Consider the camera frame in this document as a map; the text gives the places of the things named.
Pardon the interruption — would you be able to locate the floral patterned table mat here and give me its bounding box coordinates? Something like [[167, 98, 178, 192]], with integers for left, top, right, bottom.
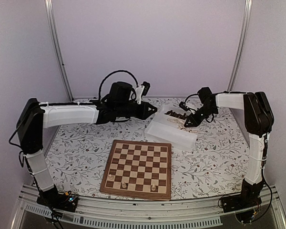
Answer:
[[32, 96, 262, 200]]

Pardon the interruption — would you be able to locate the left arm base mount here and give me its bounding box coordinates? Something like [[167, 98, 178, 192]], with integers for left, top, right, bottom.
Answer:
[[37, 185, 79, 212]]

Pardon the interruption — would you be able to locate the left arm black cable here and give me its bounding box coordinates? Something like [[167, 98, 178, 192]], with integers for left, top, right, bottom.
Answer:
[[98, 70, 139, 101]]

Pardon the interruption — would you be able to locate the wooden chess board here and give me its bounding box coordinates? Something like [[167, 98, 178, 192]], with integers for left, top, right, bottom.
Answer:
[[100, 140, 172, 201]]

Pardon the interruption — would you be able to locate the pile of dark chess pieces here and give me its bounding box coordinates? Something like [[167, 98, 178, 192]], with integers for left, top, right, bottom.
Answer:
[[165, 110, 188, 120]]

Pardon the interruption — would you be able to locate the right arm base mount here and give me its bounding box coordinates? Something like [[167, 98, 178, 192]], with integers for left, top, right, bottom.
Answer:
[[217, 191, 262, 224]]

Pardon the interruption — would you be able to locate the light chess piece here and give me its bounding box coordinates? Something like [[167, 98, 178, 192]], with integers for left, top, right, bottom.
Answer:
[[151, 184, 156, 191]]

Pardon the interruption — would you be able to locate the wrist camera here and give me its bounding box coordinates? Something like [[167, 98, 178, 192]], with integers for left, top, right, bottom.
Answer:
[[179, 101, 196, 112], [135, 82, 150, 104]]

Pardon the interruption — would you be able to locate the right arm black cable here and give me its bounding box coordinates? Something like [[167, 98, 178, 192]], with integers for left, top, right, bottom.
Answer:
[[184, 93, 201, 105]]

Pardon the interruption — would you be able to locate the aluminium frame post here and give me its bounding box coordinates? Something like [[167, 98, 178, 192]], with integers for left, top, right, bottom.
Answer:
[[227, 0, 253, 92], [44, 0, 74, 101]]

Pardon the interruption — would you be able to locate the left aluminium frame post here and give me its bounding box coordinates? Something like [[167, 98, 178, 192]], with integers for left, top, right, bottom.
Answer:
[[44, 0, 74, 101]]

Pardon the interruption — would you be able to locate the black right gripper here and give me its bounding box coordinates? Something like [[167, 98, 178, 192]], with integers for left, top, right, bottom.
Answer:
[[184, 105, 217, 127]]

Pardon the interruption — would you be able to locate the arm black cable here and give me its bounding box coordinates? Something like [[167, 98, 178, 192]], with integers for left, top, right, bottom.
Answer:
[[184, 93, 201, 105], [98, 70, 139, 101]]

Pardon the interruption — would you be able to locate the right aluminium frame post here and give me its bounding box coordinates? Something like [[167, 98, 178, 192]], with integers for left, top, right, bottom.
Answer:
[[227, 0, 253, 92]]

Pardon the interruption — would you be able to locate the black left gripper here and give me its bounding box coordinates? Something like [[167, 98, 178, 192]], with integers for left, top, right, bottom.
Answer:
[[117, 102, 158, 121]]

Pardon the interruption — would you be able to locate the front aluminium rail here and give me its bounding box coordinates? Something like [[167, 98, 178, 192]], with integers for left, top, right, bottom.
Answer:
[[11, 185, 286, 229]]

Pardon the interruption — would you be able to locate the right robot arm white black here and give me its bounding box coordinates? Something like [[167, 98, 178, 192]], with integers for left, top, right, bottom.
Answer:
[[179, 87, 274, 208]]

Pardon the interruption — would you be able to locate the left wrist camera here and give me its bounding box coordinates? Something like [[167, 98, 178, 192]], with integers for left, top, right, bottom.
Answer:
[[135, 82, 150, 104]]

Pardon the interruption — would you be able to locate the white plastic divided tray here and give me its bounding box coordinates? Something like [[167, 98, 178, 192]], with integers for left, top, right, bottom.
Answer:
[[144, 105, 198, 151]]

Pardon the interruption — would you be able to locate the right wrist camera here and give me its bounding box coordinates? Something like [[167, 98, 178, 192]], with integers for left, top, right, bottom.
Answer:
[[179, 101, 196, 112]]

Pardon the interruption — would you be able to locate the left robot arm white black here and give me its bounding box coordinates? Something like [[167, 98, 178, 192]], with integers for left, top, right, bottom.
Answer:
[[9, 82, 157, 207]]

